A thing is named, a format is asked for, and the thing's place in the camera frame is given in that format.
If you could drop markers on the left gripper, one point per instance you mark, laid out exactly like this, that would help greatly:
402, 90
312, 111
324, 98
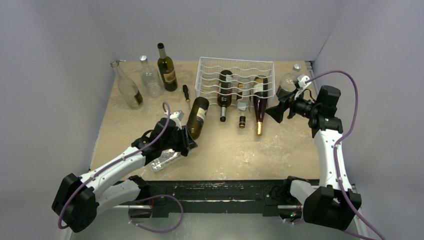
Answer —
189, 142

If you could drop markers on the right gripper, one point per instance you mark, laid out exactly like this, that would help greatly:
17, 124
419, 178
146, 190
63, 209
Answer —
291, 107

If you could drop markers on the dark green bottle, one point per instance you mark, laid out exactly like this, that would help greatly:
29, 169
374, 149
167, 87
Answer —
197, 117

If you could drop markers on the dark bottle silver collar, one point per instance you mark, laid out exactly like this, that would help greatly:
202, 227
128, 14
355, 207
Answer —
224, 98

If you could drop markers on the clear bottle silver cap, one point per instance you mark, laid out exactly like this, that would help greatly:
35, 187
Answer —
150, 78

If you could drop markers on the tall clear bottle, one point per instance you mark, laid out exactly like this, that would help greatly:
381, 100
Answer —
126, 86

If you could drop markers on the dark labelled wine bottle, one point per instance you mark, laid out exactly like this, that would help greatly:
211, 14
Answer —
166, 69

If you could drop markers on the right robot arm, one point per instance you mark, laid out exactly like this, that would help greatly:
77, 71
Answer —
333, 203

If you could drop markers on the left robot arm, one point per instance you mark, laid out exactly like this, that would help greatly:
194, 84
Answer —
80, 199

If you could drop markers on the red bottle gold foil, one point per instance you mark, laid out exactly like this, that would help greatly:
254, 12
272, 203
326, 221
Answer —
260, 100

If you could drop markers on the small dark bottle gold cap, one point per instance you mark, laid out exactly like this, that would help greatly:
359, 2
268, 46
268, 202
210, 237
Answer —
242, 103

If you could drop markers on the clear plastic parts box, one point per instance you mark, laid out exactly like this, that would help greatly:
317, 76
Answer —
166, 158

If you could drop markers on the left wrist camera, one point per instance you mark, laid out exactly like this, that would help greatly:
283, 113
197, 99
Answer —
177, 118

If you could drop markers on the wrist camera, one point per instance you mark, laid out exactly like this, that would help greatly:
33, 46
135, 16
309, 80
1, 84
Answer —
177, 118
301, 82

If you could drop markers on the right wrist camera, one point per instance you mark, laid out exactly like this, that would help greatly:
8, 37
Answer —
301, 82

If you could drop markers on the white wire wine rack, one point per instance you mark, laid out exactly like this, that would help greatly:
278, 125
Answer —
207, 82

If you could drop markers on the black handled screwdriver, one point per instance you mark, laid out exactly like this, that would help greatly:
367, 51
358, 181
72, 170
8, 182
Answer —
187, 96

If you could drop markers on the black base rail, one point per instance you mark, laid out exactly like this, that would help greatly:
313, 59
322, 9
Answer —
269, 198

